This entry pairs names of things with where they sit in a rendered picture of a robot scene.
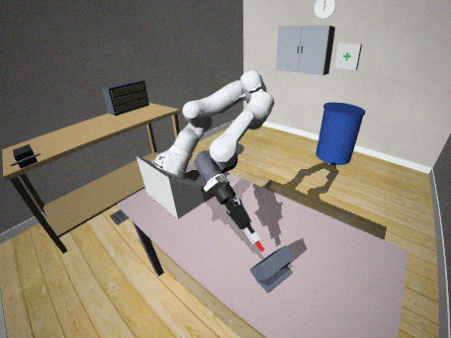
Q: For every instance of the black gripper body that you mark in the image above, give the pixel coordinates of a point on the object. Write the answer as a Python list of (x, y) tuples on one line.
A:
[(225, 196)]

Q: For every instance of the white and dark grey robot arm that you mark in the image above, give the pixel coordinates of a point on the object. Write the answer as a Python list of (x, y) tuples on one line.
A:
[(222, 156)]

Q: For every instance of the red peg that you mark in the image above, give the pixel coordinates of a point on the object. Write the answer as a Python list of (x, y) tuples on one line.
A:
[(259, 246)]

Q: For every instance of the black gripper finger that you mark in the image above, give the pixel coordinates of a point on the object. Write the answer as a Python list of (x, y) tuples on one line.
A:
[(237, 222), (244, 218)]

